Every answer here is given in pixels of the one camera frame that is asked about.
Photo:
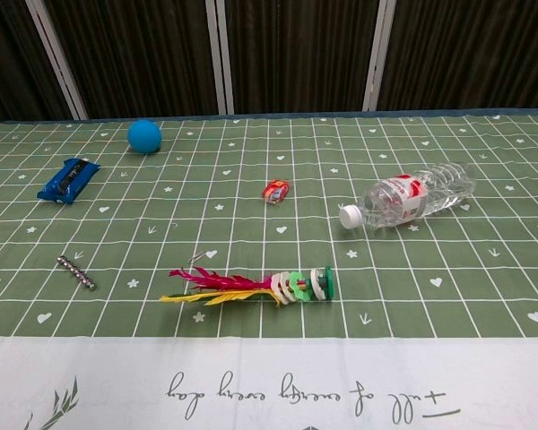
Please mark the red candy wrapper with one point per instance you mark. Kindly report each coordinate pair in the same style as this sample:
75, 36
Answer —
275, 191

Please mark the colourful feather shuttlecock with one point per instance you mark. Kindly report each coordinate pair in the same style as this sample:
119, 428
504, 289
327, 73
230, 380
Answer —
291, 286

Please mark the green grid tablecloth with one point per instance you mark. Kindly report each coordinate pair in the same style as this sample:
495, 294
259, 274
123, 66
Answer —
269, 358

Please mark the clear plastic water bottle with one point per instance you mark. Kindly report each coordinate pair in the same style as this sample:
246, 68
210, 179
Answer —
412, 197

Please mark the blue ball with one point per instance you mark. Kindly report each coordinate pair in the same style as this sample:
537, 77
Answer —
144, 136

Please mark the dark fabric screen panel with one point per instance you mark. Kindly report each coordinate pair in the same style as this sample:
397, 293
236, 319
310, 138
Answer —
300, 54
134, 54
9, 58
471, 49

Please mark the blue snack packet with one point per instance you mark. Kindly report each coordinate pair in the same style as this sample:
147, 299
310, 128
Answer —
68, 180

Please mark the white screen frame post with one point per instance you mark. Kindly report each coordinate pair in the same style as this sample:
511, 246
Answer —
379, 54
58, 62
220, 58

